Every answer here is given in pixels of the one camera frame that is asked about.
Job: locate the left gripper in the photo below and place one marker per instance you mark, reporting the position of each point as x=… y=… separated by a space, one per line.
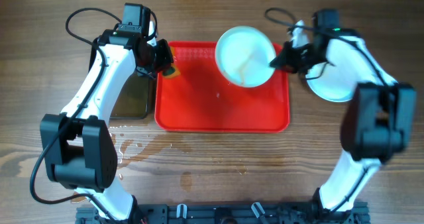
x=165 y=59

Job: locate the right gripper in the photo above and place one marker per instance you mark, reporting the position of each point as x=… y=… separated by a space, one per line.
x=284 y=60

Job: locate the orange green scrub sponge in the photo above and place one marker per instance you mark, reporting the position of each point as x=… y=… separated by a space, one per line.
x=171 y=72

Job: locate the white plate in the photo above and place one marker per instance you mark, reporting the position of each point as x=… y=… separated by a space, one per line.
x=332 y=83
x=243 y=55

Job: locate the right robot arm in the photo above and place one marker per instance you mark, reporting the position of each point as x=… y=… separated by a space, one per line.
x=379 y=117

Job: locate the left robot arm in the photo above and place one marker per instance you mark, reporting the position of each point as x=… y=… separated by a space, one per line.
x=78 y=151

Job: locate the black water basin tray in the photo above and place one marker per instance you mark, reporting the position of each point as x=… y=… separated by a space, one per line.
x=120 y=93

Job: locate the red plastic serving tray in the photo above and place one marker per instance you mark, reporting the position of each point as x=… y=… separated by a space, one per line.
x=201 y=100

